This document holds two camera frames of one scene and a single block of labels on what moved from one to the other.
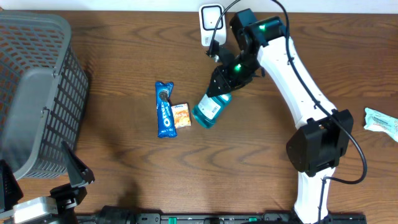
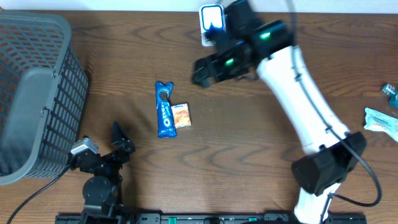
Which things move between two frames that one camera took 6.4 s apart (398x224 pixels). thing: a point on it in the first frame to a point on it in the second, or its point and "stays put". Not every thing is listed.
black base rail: x=132 y=216 stays put
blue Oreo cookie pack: x=166 y=122 stays put
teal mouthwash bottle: x=208 y=111 to x=393 y=93
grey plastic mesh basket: x=43 y=93 stays put
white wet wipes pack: x=381 y=122 stays put
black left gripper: x=69 y=195 to x=126 y=147
